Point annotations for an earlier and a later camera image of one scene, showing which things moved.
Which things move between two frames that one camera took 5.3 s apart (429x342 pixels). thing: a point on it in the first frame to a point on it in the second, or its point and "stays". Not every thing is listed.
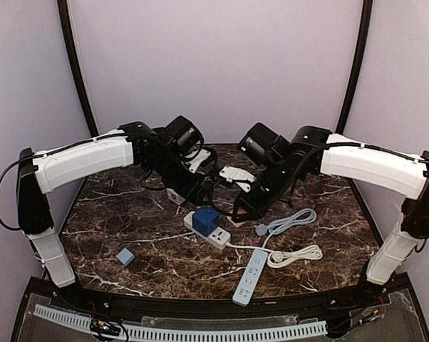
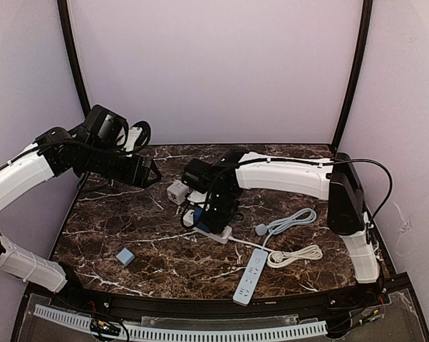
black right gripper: [246, 201] to [221, 221]
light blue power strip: [250, 276] stays
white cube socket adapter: [174, 197] stays
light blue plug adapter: [125, 256] stays
